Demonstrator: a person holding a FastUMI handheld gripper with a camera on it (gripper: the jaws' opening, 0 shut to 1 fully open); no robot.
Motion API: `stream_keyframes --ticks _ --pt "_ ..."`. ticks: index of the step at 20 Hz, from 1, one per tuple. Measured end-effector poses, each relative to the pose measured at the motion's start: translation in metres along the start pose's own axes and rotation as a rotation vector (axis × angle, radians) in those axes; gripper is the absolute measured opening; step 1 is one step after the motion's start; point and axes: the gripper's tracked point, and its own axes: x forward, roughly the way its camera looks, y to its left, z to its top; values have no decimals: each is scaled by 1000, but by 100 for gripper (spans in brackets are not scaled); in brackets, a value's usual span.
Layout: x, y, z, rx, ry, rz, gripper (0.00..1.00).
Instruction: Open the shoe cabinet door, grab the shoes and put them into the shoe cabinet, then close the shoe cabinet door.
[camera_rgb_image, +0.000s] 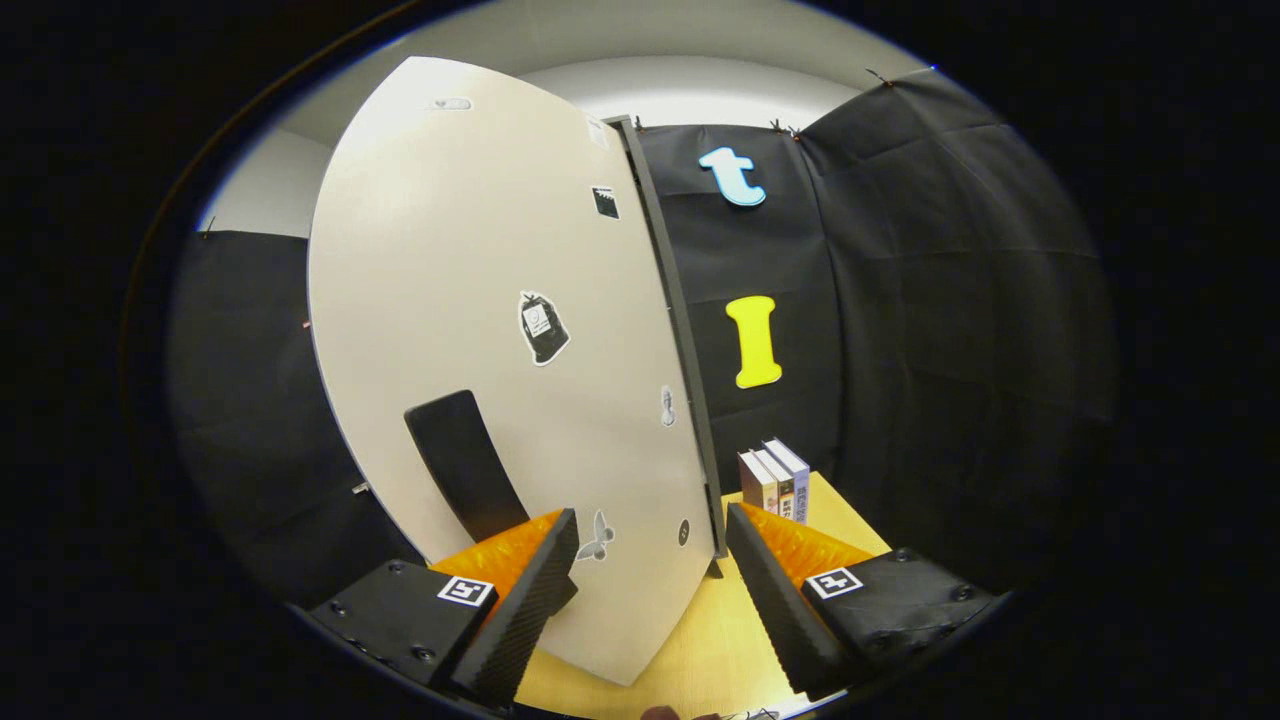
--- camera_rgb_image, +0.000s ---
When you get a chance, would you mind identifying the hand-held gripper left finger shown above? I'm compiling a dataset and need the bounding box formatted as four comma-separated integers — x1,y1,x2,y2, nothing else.
305,508,581,709

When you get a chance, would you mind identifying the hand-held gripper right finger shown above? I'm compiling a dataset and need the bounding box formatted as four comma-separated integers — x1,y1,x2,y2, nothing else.
724,502,1006,701

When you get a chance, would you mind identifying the black door handle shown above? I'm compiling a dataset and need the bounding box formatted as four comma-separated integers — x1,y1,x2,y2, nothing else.
404,390,531,543

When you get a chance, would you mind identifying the grey shoe cabinet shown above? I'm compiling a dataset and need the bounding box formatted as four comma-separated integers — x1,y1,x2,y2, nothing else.
605,114,728,579

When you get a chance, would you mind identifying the beige shoe cabinet door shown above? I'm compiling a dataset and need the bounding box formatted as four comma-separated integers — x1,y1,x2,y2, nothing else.
307,55,719,687

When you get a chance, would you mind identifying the white and orange book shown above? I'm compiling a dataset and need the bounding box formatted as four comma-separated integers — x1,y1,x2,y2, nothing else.
752,447,798,523

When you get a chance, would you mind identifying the brown book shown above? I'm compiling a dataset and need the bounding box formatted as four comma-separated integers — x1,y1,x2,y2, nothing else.
738,450,780,516

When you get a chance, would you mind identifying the black backdrop cloth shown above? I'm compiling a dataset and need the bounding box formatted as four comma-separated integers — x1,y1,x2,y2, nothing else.
165,68,1116,611

